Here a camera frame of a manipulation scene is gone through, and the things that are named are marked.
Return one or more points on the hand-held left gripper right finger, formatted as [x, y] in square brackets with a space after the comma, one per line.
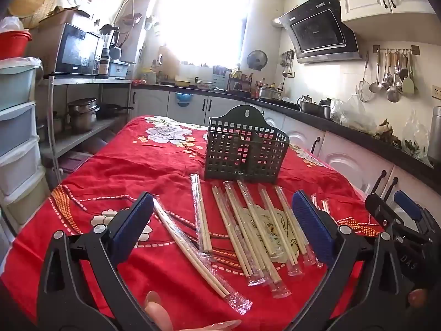
[313, 227]

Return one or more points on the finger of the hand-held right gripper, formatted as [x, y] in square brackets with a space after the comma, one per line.
[408, 205]
[377, 210]

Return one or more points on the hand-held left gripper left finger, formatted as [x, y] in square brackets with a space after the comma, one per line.
[132, 220]

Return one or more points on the bunch of chopsticks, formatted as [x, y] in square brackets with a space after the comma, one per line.
[203, 220]

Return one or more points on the dark green plastic utensil basket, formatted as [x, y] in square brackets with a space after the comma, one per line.
[241, 151]

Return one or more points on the row of hanging kitchen utensils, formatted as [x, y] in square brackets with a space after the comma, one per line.
[392, 76]

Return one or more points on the person's right hand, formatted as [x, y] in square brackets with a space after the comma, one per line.
[418, 298]

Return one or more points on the person's left hand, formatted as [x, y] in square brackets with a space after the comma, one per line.
[158, 312]

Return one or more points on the red floral tablecloth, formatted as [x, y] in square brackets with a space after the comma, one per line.
[137, 165]

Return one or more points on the white base cabinets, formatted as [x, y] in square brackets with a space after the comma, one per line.
[344, 158]

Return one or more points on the plastic bag with greens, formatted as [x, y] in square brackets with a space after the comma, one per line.
[415, 138]

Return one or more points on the ginger root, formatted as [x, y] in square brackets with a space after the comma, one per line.
[387, 131]

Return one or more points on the black countertop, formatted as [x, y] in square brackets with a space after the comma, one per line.
[361, 132]

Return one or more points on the purple storage box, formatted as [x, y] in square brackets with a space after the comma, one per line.
[74, 162]

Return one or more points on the clear plastic bag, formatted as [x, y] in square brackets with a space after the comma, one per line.
[351, 113]

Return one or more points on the black frying pan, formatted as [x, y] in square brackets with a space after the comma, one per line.
[110, 110]

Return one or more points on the large steel cooking pot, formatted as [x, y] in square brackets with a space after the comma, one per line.
[270, 93]

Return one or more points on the metal shelf rack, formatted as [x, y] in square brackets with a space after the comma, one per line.
[86, 81]

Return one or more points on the plastic drawer unit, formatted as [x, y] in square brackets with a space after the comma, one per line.
[17, 124]

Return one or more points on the light blue plastic container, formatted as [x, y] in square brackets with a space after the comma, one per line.
[119, 69]

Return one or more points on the hanging small kitchen tools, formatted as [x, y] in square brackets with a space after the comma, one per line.
[287, 62]

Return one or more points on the light blue knife holder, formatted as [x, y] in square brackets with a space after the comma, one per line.
[220, 77]

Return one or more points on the black microwave oven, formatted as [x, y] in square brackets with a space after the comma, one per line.
[77, 50]

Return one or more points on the black blender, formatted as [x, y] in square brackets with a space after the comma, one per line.
[108, 38]

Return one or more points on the black range hood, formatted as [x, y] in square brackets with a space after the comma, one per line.
[317, 31]

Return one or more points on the red plastic basin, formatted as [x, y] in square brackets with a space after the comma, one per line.
[13, 44]

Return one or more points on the kitchen window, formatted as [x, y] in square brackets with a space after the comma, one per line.
[206, 20]

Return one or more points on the white plastic bag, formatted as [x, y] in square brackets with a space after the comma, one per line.
[10, 24]

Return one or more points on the wall socket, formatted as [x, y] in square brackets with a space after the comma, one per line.
[437, 93]

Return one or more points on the small wall fan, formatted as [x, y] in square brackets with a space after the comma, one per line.
[257, 59]

